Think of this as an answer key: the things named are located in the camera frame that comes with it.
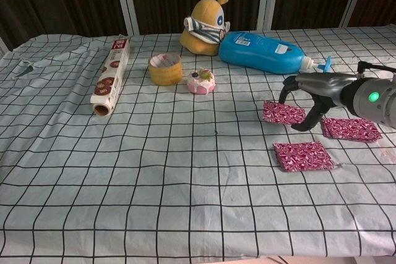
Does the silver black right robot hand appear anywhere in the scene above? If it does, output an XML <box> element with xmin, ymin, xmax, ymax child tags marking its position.
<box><xmin>277</xmin><ymin>72</ymin><xmax>359</xmax><ymax>132</ymax></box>

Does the blue pump lotion bottle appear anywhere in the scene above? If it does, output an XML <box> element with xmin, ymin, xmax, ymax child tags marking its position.
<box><xmin>218</xmin><ymin>31</ymin><xmax>333</xmax><ymax>75</ymax></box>

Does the pink toy cake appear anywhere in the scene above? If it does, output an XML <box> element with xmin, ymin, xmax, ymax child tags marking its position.
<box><xmin>186</xmin><ymin>68</ymin><xmax>217</xmax><ymax>95</ymax></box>

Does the yellow plush toy with mask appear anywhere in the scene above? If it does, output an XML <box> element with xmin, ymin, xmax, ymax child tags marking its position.
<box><xmin>180</xmin><ymin>0</ymin><xmax>232</xmax><ymax>56</ymax></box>

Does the yellow packing tape roll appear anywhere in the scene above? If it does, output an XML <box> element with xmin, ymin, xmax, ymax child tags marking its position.
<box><xmin>148</xmin><ymin>53</ymin><xmax>183</xmax><ymax>87</ymax></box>

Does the white black grid tablecloth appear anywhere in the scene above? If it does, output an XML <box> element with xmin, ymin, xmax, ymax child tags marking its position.
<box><xmin>0</xmin><ymin>25</ymin><xmax>396</xmax><ymax>258</ymax></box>

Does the white baking paper box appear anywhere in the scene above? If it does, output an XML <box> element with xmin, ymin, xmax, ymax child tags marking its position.
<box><xmin>90</xmin><ymin>38</ymin><xmax>131</xmax><ymax>117</ymax></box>

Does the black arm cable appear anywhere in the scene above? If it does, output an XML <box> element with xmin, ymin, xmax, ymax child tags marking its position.
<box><xmin>356</xmin><ymin>61</ymin><xmax>396</xmax><ymax>79</ymax></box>

